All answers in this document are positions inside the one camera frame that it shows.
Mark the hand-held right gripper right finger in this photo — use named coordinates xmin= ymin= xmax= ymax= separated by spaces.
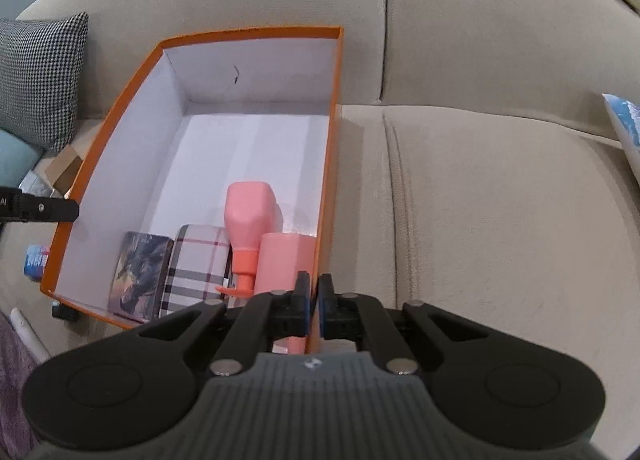
xmin=318 ymin=272 xmax=489 ymax=376

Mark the dark blue spray can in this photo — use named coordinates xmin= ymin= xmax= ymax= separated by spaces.
xmin=51 ymin=302 xmax=81 ymax=323

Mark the pink bottle with orange cap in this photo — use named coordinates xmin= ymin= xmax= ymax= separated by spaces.
xmin=216 ymin=181 xmax=282 ymax=297

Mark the pink cylinder container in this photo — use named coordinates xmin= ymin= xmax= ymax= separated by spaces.
xmin=254 ymin=232 xmax=318 ymax=356

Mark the brown cube box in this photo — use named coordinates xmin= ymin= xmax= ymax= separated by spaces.
xmin=44 ymin=147 xmax=83 ymax=193

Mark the houndstooth pillow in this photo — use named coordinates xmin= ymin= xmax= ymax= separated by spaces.
xmin=0 ymin=12 xmax=90 ymax=153

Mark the blue white printed cushion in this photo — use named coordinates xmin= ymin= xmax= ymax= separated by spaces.
xmin=602 ymin=93 xmax=640 ymax=173

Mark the white blue tissue packet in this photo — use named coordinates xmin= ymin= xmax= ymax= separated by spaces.
xmin=24 ymin=245 xmax=51 ymax=281

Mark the clear plastic box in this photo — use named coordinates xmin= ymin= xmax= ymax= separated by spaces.
xmin=20 ymin=171 xmax=66 ymax=199

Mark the dark picture card box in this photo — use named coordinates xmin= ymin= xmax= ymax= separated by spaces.
xmin=108 ymin=231 xmax=175 ymax=323

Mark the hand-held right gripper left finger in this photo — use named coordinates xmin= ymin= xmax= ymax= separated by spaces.
xmin=140 ymin=270 xmax=311 ymax=376

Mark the light blue pillow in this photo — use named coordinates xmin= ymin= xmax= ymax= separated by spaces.
xmin=0 ymin=130 xmax=43 ymax=188

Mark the beige sofa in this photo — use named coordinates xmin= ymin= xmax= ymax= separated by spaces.
xmin=0 ymin=0 xmax=640 ymax=460

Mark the plaid case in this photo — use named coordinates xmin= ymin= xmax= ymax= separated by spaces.
xmin=159 ymin=224 xmax=233 ymax=318

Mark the orange cardboard box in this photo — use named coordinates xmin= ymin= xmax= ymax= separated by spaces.
xmin=40 ymin=26 xmax=345 ymax=356

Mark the purple fluffy blanket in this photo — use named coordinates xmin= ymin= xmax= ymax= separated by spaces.
xmin=0 ymin=312 xmax=41 ymax=456

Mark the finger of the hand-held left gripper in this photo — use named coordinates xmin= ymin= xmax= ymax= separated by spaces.
xmin=9 ymin=192 xmax=81 ymax=223

